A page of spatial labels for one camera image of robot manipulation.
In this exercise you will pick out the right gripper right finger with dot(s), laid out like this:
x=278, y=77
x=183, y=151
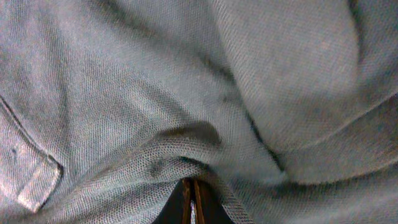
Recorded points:
x=208, y=209

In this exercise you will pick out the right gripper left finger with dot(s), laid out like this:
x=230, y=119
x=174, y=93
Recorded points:
x=177, y=209

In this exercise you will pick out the black polo shirt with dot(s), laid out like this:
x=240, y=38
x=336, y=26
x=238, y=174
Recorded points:
x=287, y=109

